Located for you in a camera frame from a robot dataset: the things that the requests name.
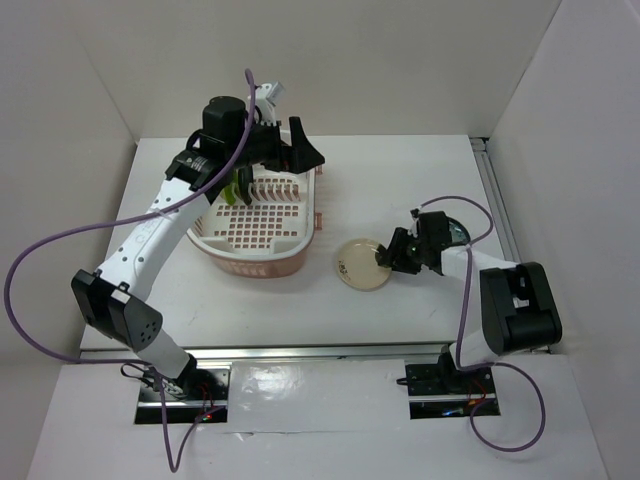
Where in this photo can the beige plate with black mark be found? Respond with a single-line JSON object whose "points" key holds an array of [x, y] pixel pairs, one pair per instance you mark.
{"points": [[357, 267]]}

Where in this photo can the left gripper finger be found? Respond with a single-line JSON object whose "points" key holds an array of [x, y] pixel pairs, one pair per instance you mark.
{"points": [[278, 158], [304, 157]]}

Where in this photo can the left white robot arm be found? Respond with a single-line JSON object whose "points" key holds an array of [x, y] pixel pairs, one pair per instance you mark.
{"points": [[113, 297]]}

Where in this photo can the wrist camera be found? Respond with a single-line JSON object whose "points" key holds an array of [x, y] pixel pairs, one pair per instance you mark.
{"points": [[267, 96], [416, 228]]}

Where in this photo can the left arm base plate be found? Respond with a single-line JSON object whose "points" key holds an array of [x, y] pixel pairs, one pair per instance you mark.
{"points": [[209, 402]]}

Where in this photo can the blue patterned plate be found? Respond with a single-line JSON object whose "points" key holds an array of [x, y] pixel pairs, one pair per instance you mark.
{"points": [[459, 235]]}

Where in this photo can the green plate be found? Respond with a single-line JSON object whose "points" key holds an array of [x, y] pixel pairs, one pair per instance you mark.
{"points": [[228, 193]]}

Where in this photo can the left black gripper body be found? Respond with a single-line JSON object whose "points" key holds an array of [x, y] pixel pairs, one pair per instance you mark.
{"points": [[266, 145]]}

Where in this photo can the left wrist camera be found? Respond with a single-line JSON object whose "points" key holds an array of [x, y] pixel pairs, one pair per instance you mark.
{"points": [[267, 96]]}

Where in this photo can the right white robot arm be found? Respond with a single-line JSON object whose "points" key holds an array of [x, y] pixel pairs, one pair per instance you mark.
{"points": [[507, 307]]}

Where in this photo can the white pink dish rack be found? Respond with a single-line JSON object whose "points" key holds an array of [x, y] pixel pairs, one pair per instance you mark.
{"points": [[268, 238]]}

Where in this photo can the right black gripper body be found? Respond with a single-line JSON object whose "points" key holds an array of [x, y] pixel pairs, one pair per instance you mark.
{"points": [[414, 253]]}

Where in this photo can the aluminium rail frame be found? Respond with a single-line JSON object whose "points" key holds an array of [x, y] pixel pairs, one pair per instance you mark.
{"points": [[368, 186]]}

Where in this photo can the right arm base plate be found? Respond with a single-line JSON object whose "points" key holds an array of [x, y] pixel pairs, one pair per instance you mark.
{"points": [[434, 394]]}

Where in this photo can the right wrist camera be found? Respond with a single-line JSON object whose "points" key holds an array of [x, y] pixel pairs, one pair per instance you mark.
{"points": [[416, 228]]}

